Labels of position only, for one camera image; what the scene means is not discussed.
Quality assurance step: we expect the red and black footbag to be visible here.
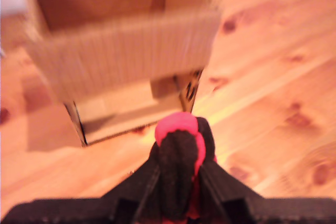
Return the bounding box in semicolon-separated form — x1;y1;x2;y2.
154;111;219;221

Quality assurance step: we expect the cardboard dice tower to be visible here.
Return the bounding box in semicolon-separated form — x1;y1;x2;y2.
24;0;223;148

